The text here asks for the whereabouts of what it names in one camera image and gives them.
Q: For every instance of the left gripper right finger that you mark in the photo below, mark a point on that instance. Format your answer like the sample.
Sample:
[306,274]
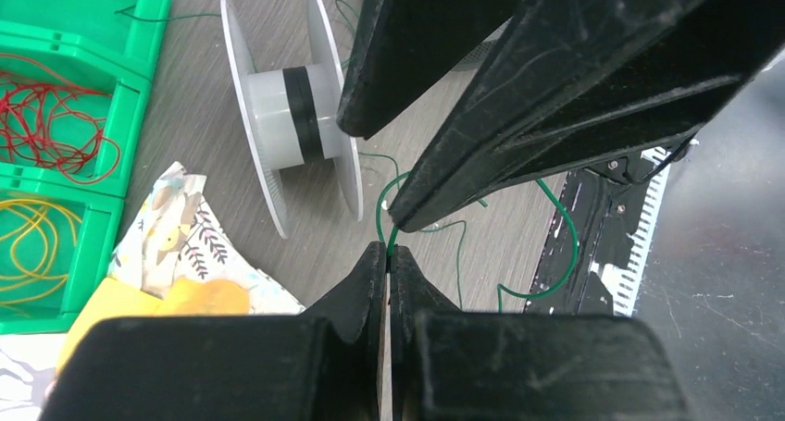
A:
[453,365]

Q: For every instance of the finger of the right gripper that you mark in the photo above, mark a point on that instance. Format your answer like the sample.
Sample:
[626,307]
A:
[574,83]
[403,47]

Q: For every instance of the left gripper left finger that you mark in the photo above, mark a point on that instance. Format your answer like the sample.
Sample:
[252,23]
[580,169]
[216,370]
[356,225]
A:
[322,364]

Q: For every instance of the white plastic cable spool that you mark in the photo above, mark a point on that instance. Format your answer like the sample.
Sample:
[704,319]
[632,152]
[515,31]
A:
[290,115]

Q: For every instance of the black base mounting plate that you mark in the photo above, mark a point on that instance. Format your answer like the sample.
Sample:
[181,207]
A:
[591,238]

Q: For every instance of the floral patterned cloth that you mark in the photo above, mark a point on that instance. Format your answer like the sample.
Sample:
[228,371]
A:
[174,235]

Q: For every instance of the yellow snack bag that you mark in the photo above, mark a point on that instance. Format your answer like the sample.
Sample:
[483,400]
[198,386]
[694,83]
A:
[186,297]

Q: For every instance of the green three-compartment bin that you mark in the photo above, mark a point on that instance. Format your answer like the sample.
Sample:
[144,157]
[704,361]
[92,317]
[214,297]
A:
[76,77]

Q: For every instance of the dark grey cable spool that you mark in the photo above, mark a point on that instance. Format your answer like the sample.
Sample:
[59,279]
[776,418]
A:
[478,54]

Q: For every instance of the white slotted cable duct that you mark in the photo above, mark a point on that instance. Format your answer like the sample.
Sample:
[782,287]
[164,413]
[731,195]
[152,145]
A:
[626,284]

